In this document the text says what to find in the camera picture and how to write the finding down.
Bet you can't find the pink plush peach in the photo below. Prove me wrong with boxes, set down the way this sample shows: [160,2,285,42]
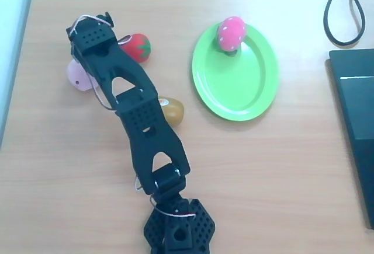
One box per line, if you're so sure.
[66,60,99,93]

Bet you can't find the red plush tomato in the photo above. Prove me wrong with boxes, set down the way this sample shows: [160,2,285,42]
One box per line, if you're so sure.
[118,33,152,63]

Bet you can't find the pink white-dotted plush strawberry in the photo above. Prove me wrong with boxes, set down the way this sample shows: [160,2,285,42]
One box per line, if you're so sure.
[216,16,247,58]

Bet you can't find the green oval plate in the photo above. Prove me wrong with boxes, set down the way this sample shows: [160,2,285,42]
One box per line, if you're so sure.
[191,22,281,122]

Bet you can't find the black laptop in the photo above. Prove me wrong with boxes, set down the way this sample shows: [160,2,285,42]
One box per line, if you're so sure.
[325,48,374,231]

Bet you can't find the red white wrist servo wire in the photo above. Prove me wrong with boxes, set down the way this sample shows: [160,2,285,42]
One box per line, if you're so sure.
[65,14,113,37]

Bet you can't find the black cable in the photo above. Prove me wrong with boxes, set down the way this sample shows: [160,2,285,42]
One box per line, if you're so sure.
[323,0,374,47]

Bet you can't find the brown kiwi with sticker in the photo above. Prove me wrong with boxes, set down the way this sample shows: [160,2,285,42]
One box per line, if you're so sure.
[157,96,185,128]

